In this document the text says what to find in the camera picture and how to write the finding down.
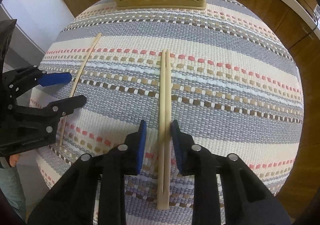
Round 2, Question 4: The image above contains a black power cable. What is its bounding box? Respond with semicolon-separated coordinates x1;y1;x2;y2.
290;0;320;46

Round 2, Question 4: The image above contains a person's left hand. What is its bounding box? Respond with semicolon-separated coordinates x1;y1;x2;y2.
9;154;20;168

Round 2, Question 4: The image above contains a wooden chopstick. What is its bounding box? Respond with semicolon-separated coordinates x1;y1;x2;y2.
157;49;166;210
163;49;171;209
59;33;102;146

